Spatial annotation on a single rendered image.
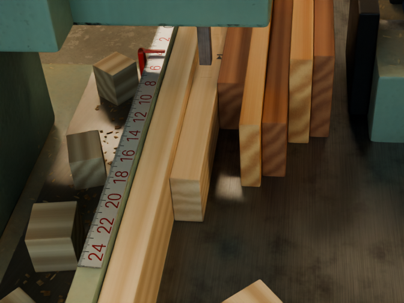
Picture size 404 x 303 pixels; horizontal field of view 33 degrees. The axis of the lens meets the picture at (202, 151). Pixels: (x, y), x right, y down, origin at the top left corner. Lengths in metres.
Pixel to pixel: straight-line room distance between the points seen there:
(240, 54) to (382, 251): 0.19
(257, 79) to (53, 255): 0.22
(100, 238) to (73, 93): 0.40
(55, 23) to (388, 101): 0.24
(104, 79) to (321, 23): 0.29
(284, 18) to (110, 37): 1.89
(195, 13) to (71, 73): 0.37
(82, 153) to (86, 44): 1.80
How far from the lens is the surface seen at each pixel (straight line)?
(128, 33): 2.46
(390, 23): 0.55
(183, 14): 0.47
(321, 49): 0.50
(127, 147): 0.44
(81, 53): 2.38
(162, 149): 0.45
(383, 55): 0.52
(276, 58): 0.53
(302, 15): 0.53
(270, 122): 0.47
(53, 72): 0.82
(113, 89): 0.73
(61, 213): 0.58
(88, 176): 0.64
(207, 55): 0.52
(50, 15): 0.45
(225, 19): 0.47
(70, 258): 0.58
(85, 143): 0.65
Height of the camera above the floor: 1.24
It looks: 41 degrees down
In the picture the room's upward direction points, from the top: 5 degrees counter-clockwise
